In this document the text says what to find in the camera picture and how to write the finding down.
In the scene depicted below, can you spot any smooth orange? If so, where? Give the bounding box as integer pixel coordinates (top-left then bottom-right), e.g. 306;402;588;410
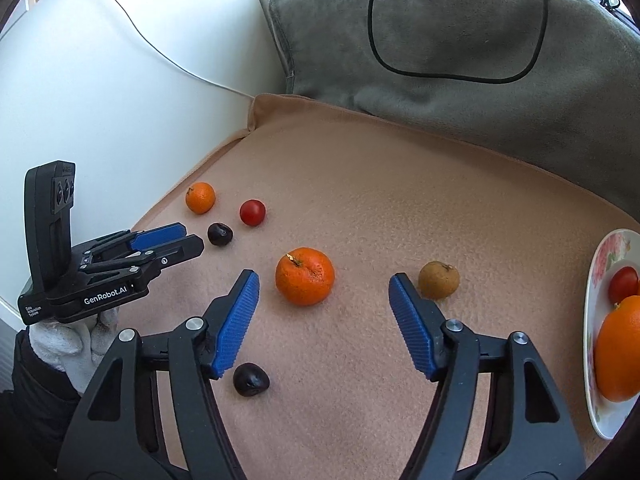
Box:
595;295;640;403

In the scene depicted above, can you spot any white cable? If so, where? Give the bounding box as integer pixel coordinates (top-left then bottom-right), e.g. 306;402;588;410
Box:
91;0;253;101

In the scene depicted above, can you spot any floral white plate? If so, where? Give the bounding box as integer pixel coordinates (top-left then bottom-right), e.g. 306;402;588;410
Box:
582;228;640;441

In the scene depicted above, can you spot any dark plum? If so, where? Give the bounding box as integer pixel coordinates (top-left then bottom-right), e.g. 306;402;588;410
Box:
207;222;234;247
232;362;271;398

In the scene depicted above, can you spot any beige blanket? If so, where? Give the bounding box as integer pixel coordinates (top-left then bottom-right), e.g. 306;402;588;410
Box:
115;92;640;480

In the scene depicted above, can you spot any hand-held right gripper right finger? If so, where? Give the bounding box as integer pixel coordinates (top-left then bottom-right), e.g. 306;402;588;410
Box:
389;273;587;480

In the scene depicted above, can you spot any brown kiwi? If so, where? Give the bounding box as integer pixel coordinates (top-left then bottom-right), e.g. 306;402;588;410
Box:
418;260;461;301

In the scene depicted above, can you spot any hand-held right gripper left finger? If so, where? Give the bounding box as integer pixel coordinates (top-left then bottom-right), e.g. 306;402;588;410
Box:
57;269;261;480

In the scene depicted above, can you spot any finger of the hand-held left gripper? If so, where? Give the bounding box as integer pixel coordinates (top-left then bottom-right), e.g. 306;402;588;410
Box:
71;222;189;262
80;234;205;282

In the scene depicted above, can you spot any medium tangerine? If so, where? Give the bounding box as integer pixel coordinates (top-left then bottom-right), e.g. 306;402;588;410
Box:
275;247;335;307

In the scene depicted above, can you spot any grey blanket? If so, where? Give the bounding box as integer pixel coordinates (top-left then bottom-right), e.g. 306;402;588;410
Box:
269;0;640;211

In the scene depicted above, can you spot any person's left hand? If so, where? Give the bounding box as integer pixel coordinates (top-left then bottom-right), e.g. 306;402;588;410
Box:
27;306;121;396

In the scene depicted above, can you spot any red cherry tomato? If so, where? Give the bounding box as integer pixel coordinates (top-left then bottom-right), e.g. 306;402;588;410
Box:
239;199;267;227
607;266;640;306

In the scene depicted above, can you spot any black cable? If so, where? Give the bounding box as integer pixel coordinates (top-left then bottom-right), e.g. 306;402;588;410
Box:
368;0;548;83

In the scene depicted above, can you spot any small tangerine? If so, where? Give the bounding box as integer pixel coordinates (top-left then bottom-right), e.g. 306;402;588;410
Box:
185;182;216;215

